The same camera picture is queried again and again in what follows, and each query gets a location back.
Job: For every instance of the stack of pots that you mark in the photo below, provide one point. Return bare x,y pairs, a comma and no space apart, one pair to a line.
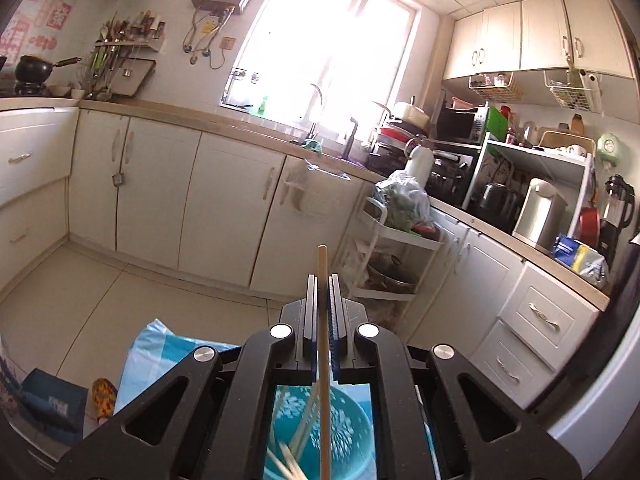
392,145

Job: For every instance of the green round kitchen timer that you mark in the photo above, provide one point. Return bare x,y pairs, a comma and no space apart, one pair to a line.
607,150

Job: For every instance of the silver electric kettle pot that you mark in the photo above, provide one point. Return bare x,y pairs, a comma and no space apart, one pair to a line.
540,215

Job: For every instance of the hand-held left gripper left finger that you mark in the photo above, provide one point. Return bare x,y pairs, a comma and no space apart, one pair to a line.
311,325

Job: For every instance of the pot with glass lid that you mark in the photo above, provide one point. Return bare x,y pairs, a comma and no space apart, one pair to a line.
392,277

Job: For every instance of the white rolling cart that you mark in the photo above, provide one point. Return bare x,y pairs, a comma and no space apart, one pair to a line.
415,242

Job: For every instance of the white casserole pot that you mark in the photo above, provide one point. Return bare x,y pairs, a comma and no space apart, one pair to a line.
410,115

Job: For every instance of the white wall cabinets above shelf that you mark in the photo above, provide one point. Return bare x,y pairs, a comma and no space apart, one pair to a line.
540,35

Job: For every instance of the teal plastic cutout basket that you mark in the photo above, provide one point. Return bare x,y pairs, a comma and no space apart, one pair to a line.
352,435

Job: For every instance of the green dish cloth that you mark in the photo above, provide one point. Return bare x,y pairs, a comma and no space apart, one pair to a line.
312,146

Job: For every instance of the white base cabinets under sink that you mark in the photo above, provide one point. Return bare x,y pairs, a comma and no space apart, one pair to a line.
220,200

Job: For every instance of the green dish soap bottle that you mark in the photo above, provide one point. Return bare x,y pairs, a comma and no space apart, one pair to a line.
263,106

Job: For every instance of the white countertop shelf rack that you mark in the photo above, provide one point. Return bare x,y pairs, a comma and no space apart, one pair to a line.
535,157

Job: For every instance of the white base cabinet with stove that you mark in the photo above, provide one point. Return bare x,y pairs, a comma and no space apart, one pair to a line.
30,185

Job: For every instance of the black slim faucet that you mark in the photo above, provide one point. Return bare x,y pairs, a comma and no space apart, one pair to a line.
350,140

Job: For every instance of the bunch of wooden chopsticks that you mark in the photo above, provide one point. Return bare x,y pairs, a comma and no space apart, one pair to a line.
302,427

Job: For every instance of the red paper wall decals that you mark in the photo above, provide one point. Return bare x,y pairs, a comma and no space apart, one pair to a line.
55,15

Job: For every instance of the green cutting board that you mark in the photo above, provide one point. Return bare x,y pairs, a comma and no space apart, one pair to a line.
496,122

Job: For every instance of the white base cabinets with drawers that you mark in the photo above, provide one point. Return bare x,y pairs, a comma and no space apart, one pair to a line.
500,300

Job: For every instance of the grey cabinet door lock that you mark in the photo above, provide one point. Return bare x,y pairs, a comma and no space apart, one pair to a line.
118,180

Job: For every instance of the yellow patterned slipper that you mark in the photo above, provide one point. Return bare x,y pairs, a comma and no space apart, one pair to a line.
104,397

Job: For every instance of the white thermos jug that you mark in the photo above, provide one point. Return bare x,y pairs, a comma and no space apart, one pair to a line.
419,165

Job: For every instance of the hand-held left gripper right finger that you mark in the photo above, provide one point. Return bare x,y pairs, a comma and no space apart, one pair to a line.
336,325

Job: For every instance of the blue white checkered tablecloth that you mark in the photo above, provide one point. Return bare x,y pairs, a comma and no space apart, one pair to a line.
150,360

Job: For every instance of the wall utensil rack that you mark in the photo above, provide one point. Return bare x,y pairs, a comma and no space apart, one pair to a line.
130,35

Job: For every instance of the blue yellow packet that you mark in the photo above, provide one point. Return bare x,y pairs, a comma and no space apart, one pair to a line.
580,260

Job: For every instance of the long wooden chopstick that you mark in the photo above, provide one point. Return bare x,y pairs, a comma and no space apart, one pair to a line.
322,265

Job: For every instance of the red pan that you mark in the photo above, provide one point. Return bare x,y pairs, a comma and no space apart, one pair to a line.
589,225

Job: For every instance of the black cooking pot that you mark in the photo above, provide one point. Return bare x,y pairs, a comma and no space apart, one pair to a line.
495,202

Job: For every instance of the beige wall socket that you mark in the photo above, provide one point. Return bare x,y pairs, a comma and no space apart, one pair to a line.
228,43

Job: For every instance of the black toaster oven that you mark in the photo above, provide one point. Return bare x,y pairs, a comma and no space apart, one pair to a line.
452,175

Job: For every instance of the white door-hung bag holder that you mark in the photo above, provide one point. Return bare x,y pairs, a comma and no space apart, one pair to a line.
320,190

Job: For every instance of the plastic bag of vegetables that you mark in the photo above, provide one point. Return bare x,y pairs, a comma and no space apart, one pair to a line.
405,200

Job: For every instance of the grey hanging cutting board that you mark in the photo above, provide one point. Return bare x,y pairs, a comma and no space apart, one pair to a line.
137,77

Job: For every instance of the chrome sink faucet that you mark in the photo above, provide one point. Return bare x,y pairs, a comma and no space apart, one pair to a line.
320,100

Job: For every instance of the kitchen window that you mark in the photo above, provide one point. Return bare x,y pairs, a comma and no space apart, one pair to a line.
325,45

